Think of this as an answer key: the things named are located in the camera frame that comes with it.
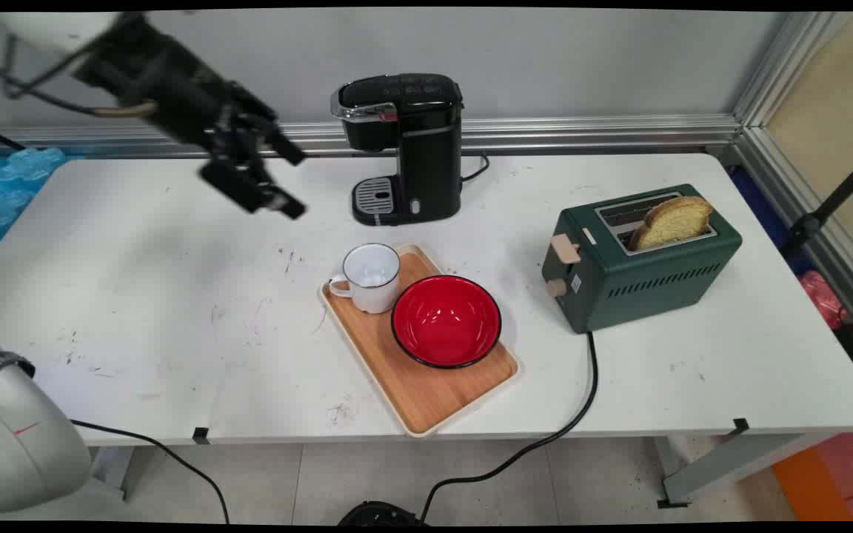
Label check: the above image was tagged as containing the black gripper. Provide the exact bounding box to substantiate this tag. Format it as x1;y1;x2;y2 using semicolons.
73;13;308;221

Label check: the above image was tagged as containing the grey table leg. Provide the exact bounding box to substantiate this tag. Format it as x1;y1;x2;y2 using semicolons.
656;433;834;509

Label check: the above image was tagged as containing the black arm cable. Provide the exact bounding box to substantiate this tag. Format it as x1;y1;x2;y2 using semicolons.
0;33;157;152

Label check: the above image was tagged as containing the black toaster power cable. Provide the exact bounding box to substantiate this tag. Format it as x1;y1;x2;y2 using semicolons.
418;332;599;523

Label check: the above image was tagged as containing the black coffee machine cable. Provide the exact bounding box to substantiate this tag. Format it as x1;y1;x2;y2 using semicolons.
461;153;491;184

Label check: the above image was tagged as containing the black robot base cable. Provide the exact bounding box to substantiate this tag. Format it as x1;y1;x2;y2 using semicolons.
70;419;231;525

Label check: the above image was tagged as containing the black tripod stand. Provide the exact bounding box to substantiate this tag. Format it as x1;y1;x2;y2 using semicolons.
789;144;853;256

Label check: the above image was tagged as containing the toasted bread slice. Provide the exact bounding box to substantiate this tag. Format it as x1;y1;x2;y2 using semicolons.
628;195;715;252

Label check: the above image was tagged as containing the dark green toaster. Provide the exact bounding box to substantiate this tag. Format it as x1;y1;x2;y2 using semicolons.
541;184;743;335

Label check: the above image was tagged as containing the aluminium profile frame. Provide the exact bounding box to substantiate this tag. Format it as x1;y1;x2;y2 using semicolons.
0;11;853;349

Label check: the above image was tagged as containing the red plastic bag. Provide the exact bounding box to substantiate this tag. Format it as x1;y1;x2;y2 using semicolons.
799;270;849;330

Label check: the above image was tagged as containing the black round floor object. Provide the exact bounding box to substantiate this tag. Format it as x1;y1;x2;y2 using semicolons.
338;500;427;526

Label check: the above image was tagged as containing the wooden serving tray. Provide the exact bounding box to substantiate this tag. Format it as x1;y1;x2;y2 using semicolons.
318;244;521;438

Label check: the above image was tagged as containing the beige toaster lever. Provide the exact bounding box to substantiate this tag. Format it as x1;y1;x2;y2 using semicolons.
550;233;582;264

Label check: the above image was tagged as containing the red bowl with black rim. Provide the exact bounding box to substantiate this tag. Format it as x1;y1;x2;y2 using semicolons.
390;275;503;369

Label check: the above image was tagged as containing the white enamel mug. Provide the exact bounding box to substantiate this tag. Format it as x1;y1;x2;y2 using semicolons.
328;243;402;315

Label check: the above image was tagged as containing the black capsule coffee machine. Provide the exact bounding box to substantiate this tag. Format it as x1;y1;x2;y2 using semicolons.
330;73;466;227

